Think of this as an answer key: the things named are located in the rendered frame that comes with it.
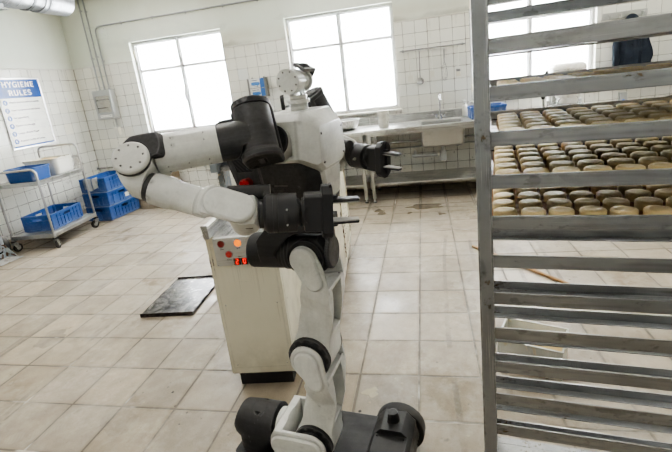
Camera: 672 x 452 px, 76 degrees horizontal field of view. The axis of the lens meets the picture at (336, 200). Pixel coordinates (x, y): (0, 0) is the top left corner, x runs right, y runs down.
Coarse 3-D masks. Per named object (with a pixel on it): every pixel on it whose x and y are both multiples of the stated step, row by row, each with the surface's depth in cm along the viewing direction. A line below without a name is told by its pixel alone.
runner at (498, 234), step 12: (528, 240) 130; (540, 240) 128; (552, 240) 127; (564, 240) 126; (576, 240) 125; (588, 240) 124; (600, 240) 123; (612, 240) 122; (624, 240) 121; (636, 240) 120; (648, 240) 119; (660, 240) 118
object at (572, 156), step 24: (528, 144) 120; (552, 144) 116; (576, 144) 114; (600, 144) 109; (624, 144) 106; (648, 144) 104; (504, 168) 97; (528, 168) 94; (552, 168) 95; (576, 168) 89; (600, 168) 87; (624, 168) 85; (648, 168) 85
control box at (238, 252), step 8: (216, 240) 200; (224, 240) 199; (232, 240) 199; (240, 240) 198; (216, 248) 201; (224, 248) 200; (232, 248) 200; (240, 248) 200; (216, 256) 202; (224, 256) 201; (232, 256) 201; (240, 256) 201; (224, 264) 203; (232, 264) 202; (240, 264) 202
